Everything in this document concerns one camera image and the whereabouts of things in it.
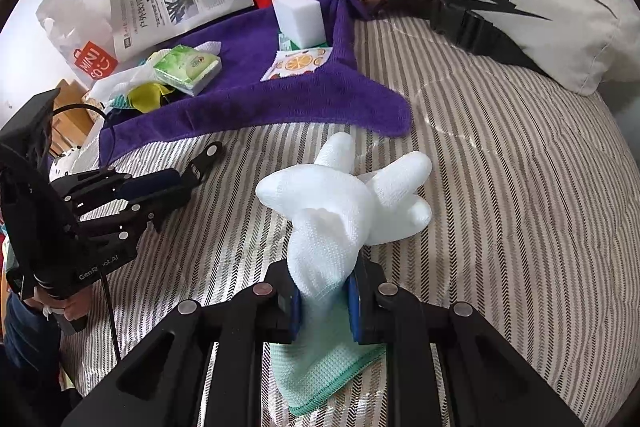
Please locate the person's dark clothing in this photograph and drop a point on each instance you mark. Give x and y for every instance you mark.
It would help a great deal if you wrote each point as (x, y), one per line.
(25, 347)

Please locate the white sponge block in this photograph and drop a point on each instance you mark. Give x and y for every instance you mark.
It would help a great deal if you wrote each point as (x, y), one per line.
(300, 19)

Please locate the green tissue pack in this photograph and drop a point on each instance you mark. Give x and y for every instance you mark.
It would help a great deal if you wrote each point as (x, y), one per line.
(185, 67)

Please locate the purple towel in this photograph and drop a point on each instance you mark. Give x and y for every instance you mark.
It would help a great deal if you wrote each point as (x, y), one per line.
(250, 97)

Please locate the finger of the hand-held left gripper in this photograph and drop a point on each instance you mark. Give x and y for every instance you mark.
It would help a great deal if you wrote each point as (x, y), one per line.
(150, 184)
(145, 212)

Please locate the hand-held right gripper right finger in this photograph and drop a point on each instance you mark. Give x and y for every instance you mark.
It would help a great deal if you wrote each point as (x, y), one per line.
(355, 307)

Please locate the yellow pouch with black stripes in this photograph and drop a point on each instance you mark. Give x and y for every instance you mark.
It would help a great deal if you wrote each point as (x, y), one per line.
(145, 97)

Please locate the teal knit cloth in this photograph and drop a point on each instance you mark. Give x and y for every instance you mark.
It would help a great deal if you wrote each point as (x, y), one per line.
(120, 101)

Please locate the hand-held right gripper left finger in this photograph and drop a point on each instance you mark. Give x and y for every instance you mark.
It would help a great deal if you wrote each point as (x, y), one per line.
(295, 307)

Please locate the fruit print packet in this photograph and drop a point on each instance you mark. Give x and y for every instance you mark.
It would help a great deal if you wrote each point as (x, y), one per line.
(295, 63)

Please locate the white glove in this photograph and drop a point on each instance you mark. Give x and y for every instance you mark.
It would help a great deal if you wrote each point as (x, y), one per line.
(340, 207)

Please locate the white plastic shopping bag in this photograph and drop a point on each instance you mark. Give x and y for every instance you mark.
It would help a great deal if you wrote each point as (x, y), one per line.
(65, 17)

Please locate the wooden headboard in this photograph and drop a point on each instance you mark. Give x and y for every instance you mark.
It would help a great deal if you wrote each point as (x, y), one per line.
(70, 94)

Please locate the person's left hand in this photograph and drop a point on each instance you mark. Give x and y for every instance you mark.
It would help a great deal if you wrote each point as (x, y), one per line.
(77, 307)

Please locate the pastel printed bedding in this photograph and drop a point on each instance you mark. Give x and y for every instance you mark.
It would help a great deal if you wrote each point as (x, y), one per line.
(70, 162)

